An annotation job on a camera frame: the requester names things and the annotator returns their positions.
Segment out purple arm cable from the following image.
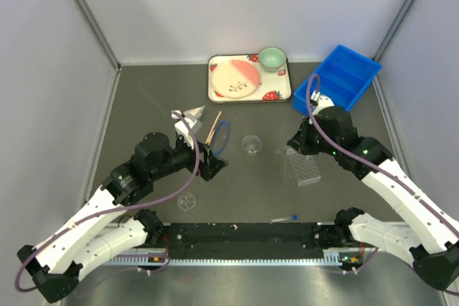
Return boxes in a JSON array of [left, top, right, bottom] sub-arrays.
[[14, 112, 202, 292], [306, 73, 459, 246]]

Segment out strawberry pattern tray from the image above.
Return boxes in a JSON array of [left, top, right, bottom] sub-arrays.
[[207, 54, 293, 103]]

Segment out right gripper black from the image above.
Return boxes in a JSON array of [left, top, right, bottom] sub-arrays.
[[289, 116, 339, 157]]

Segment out clear test tube rack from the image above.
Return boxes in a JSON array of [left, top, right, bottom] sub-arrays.
[[286, 146, 321, 187]]

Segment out pink cream plate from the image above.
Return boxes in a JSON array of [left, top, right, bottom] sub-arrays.
[[210, 60, 261, 100]]

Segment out plastic bag with contents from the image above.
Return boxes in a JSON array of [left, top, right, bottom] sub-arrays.
[[184, 105, 205, 121]]

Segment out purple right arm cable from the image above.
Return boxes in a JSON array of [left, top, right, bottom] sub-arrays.
[[306, 73, 459, 246]]

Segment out wooden tweezers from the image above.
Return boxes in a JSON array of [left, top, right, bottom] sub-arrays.
[[205, 110, 222, 145]]

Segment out clear glass flask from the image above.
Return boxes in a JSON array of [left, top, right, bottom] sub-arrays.
[[241, 135, 262, 157]]

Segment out grey slotted cable duct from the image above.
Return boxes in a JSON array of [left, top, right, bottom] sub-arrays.
[[107, 251, 344, 267]]

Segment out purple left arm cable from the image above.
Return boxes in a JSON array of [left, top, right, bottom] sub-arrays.
[[14, 112, 202, 292]]

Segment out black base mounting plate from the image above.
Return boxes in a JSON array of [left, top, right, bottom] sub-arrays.
[[121, 222, 363, 259]]

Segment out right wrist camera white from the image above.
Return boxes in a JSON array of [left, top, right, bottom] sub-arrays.
[[309, 90, 334, 116]]

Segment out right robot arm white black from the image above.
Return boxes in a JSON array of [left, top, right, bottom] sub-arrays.
[[288, 105, 458, 291]]

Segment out green ceramic bowl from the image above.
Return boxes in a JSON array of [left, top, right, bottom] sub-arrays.
[[258, 47, 287, 72]]

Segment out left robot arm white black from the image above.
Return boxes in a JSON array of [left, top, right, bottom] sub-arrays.
[[17, 132, 228, 304]]

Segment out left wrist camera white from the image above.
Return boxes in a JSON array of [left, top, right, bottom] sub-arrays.
[[171, 110, 202, 149]]

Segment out blue plastic bin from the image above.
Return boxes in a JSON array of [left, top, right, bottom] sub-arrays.
[[309, 45, 382, 112]]

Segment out blue capped test tube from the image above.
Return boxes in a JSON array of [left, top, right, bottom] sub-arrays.
[[270, 214, 298, 224]]

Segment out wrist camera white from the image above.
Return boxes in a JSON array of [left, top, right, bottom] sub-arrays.
[[309, 90, 334, 116], [171, 110, 202, 149]]

